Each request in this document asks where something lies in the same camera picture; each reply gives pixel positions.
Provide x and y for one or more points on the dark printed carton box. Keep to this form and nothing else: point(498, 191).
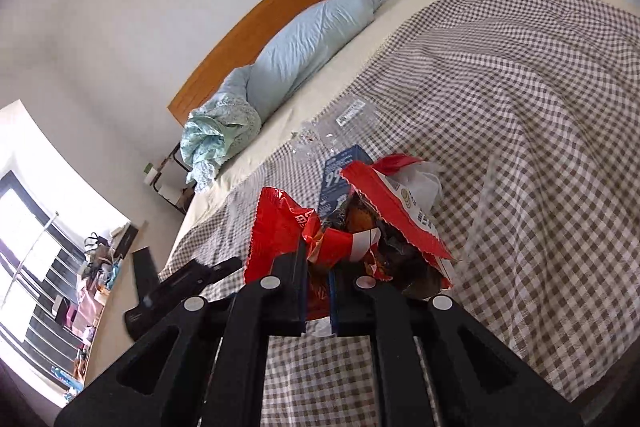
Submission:
point(337, 179)

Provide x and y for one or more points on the black nightstand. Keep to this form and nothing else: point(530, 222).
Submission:
point(162, 184)

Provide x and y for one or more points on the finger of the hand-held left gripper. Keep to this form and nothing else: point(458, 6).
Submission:
point(146, 272)
point(200, 277)

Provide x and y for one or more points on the checkered bed cloth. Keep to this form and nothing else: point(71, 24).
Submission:
point(525, 107)

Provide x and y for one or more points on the wooden bed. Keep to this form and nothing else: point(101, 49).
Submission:
point(260, 22)

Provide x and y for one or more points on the metal window railing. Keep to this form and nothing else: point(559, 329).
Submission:
point(42, 234)

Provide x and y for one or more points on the pale green floral quilt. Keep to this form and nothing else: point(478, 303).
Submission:
point(210, 137)

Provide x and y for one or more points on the dark framed window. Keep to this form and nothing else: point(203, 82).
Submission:
point(30, 227)

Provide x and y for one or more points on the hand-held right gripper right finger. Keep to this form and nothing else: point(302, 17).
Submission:
point(345, 307)

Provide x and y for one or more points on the light blue pillow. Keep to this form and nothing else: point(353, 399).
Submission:
point(300, 52)

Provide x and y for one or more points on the pink bag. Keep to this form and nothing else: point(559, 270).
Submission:
point(89, 309)

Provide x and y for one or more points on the windowsill clutter pile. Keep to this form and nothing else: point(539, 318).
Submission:
point(100, 267)

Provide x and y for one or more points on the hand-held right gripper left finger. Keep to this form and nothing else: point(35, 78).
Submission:
point(290, 302)

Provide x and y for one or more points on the clear plastic packaging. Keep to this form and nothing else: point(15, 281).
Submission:
point(350, 117)

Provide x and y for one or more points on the small white box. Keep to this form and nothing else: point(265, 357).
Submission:
point(148, 172)

